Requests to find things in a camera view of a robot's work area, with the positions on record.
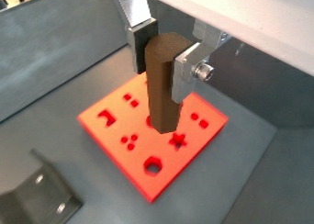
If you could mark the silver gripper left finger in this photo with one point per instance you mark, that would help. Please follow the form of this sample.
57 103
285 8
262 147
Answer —
141 28

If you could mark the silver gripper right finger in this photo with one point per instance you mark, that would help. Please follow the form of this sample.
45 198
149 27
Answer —
192 67

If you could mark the brown hexagonal peg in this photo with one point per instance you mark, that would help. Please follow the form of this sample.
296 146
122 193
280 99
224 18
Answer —
161 51

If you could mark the red shape-sorting board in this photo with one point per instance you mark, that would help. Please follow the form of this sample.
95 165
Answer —
152 158

